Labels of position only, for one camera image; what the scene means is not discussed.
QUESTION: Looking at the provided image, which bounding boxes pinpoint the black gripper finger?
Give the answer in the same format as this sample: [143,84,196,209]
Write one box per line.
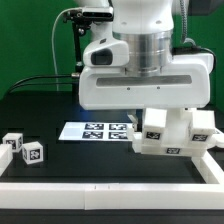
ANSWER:
[128,113,138,130]

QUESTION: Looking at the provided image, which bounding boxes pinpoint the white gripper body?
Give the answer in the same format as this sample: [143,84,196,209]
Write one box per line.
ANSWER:
[79,54,214,110]

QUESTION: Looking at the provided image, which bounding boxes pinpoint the white chair seat with pegs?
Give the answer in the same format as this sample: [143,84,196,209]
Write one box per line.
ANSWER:
[130,108,206,157]

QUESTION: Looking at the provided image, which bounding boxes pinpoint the white tagged cube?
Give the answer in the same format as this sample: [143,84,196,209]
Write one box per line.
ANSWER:
[22,141,43,165]
[2,133,23,153]

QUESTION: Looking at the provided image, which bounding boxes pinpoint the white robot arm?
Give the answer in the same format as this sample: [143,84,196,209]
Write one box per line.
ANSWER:
[79,0,224,112]

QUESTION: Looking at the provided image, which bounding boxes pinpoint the white marker sheet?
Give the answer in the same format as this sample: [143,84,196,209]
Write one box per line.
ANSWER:
[59,122,132,141]

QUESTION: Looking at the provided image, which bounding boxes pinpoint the white chair back frame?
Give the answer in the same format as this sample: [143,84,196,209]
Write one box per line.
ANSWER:
[127,121,224,149]

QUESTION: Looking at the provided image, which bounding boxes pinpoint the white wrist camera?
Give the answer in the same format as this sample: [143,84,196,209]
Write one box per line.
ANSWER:
[83,37,129,67]

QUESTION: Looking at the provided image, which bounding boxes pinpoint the grey corrugated hose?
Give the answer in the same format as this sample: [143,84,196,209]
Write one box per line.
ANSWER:
[179,0,201,51]

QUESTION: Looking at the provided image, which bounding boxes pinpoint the white thin cable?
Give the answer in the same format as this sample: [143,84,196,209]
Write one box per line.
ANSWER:
[50,7,78,92]

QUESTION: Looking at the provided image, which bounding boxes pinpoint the white right border rail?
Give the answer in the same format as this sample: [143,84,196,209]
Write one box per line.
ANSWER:
[191,152,224,185]

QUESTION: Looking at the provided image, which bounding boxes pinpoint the white border rail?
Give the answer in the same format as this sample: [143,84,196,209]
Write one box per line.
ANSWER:
[0,144,13,176]
[191,152,224,185]
[0,183,224,210]

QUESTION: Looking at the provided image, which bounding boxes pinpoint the black camera on stand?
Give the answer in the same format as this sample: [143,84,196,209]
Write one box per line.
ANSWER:
[63,6,113,73]

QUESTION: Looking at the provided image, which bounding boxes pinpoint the white front border rail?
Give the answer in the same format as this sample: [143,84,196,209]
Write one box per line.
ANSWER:
[0,183,224,210]

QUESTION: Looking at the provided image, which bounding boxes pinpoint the black cables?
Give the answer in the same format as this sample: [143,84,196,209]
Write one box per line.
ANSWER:
[5,73,84,95]

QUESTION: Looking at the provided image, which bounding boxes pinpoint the white left border rail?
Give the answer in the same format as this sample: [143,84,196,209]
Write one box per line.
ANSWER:
[0,144,13,176]

